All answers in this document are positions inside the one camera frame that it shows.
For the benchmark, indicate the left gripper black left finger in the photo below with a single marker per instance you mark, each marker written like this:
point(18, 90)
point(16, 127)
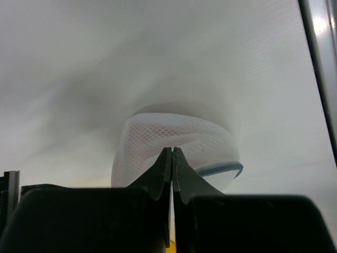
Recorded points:
point(136, 218)

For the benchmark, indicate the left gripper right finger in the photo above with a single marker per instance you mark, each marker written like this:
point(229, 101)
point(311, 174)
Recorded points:
point(206, 220)

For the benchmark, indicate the clear mesh laundry bag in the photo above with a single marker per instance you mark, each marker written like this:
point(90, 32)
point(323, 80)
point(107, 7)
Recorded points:
point(208, 148)

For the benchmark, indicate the aluminium front rail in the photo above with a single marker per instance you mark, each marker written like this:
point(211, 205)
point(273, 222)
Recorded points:
point(319, 20)

